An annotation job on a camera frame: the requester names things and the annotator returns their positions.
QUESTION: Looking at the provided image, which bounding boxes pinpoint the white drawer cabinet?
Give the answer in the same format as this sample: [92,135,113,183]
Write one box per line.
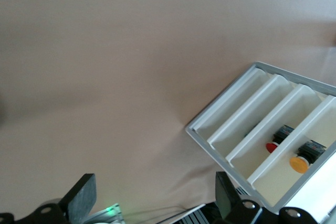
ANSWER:
[185,61,336,224]

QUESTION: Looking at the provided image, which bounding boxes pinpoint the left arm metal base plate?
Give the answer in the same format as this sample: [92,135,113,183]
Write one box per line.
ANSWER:
[88,202,125,224]

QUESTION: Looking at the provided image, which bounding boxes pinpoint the slotted aluminium frame rail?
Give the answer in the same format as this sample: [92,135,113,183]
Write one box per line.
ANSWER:
[154,187,253,224]

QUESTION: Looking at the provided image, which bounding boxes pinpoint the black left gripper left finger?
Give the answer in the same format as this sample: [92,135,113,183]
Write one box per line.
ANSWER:
[0,173,98,224]

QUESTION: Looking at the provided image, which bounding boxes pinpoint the red push button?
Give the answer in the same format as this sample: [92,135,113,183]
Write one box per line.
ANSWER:
[265,125,296,154]

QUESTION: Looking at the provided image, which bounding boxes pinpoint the white drawer with red button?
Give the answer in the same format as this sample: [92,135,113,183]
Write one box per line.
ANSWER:
[226,83,325,168]

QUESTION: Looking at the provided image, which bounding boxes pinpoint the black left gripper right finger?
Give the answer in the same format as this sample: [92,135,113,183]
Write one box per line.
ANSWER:
[215,171,316,224]

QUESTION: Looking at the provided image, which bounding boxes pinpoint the orange push button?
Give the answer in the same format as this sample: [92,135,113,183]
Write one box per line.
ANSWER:
[289,140,328,175]

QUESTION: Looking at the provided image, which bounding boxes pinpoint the white drawer with orange button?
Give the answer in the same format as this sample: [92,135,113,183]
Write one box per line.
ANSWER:
[247,95,336,209]

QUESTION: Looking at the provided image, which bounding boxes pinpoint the white empty drawer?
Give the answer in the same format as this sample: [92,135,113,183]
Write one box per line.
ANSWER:
[208,74,293,154]
[192,67,271,143]

